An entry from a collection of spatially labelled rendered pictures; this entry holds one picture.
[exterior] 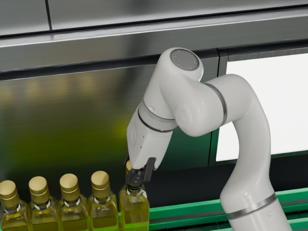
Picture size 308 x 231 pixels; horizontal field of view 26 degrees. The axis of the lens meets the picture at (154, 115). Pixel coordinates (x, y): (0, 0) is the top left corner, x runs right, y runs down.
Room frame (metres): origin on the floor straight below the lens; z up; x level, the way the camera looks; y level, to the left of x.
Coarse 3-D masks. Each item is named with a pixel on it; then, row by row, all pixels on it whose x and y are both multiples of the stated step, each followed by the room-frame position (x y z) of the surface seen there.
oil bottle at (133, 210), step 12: (120, 192) 0.75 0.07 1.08; (144, 192) 0.74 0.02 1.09; (120, 204) 0.74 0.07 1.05; (132, 204) 0.72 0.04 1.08; (144, 204) 0.72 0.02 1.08; (120, 216) 0.74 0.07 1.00; (132, 216) 0.71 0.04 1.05; (144, 216) 0.72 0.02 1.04; (120, 228) 0.75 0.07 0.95; (132, 228) 0.71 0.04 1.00; (144, 228) 0.72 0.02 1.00
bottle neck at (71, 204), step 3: (78, 198) 0.72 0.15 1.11; (66, 201) 0.71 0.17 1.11; (69, 201) 0.70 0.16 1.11; (72, 201) 0.71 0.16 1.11; (75, 201) 0.71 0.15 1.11; (78, 201) 0.71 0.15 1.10; (66, 204) 0.71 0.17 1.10; (69, 204) 0.71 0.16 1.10; (72, 204) 0.71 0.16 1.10; (75, 204) 0.71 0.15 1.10
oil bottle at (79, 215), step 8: (64, 200) 0.72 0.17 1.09; (80, 200) 0.72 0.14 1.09; (64, 208) 0.70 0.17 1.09; (72, 208) 0.70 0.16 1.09; (80, 208) 0.70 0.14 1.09; (64, 216) 0.69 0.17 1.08; (72, 216) 0.69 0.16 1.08; (80, 216) 0.69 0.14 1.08; (88, 216) 0.71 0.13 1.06; (64, 224) 0.69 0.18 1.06; (72, 224) 0.69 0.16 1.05; (80, 224) 0.69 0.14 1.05; (88, 224) 0.70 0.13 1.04
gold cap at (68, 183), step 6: (66, 174) 0.73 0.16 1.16; (72, 174) 0.73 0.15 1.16; (60, 180) 0.72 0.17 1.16; (66, 180) 0.72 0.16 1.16; (72, 180) 0.72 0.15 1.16; (60, 186) 0.71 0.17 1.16; (66, 186) 0.71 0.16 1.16; (72, 186) 0.71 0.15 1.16; (78, 186) 0.72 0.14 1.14; (66, 192) 0.70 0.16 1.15; (72, 192) 0.70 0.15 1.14; (78, 192) 0.71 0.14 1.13; (66, 198) 0.70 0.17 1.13; (72, 198) 0.70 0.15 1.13
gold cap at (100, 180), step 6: (96, 174) 0.73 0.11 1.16; (102, 174) 0.73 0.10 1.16; (96, 180) 0.72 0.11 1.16; (102, 180) 0.72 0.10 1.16; (108, 180) 0.72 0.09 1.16; (96, 186) 0.71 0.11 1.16; (102, 186) 0.71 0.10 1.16; (108, 186) 0.72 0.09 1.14; (96, 192) 0.71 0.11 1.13; (102, 192) 0.71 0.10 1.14; (108, 192) 0.72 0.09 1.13
